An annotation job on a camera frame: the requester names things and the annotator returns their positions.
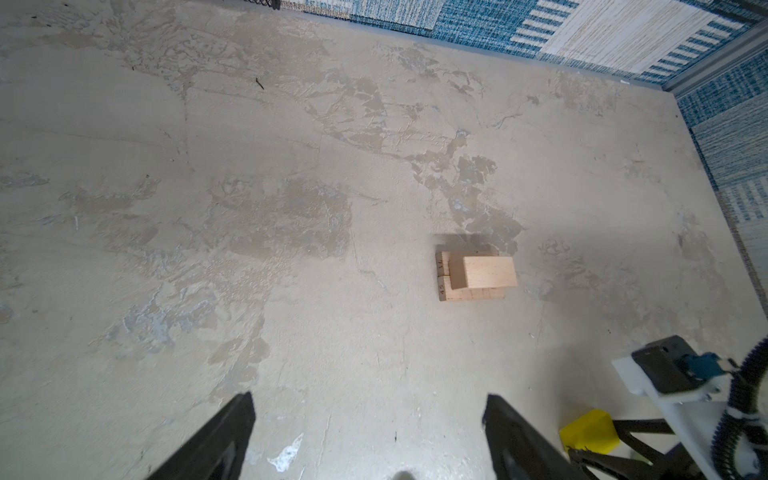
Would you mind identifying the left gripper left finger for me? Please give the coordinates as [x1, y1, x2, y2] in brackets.
[148, 392, 256, 480]

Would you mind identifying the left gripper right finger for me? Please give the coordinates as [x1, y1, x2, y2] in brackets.
[482, 394, 586, 480]

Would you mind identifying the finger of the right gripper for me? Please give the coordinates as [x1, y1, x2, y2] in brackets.
[566, 418, 709, 480]

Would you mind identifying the yellow rectangular block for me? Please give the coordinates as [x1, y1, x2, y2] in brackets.
[559, 409, 620, 454]

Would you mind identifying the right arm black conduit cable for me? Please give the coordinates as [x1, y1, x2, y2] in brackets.
[710, 335, 768, 480]

